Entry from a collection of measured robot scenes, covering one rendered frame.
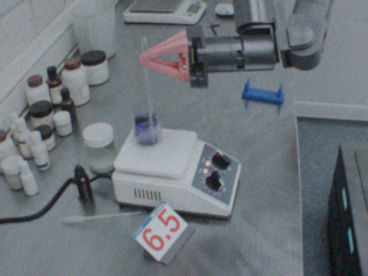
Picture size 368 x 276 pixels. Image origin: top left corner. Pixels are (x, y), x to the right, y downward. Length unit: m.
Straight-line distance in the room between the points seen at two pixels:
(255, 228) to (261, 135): 0.26
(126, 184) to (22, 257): 0.22
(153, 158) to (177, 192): 0.07
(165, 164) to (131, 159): 0.06
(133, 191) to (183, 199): 0.09
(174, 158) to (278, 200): 0.20
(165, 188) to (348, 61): 1.68
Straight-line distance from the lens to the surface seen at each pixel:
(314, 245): 1.77
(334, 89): 2.38
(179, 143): 0.80
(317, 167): 2.11
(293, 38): 0.67
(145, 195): 0.78
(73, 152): 0.97
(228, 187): 0.79
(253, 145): 0.94
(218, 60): 0.69
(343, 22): 2.23
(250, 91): 1.10
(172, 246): 0.74
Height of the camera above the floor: 1.31
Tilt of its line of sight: 36 degrees down
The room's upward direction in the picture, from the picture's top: 3 degrees counter-clockwise
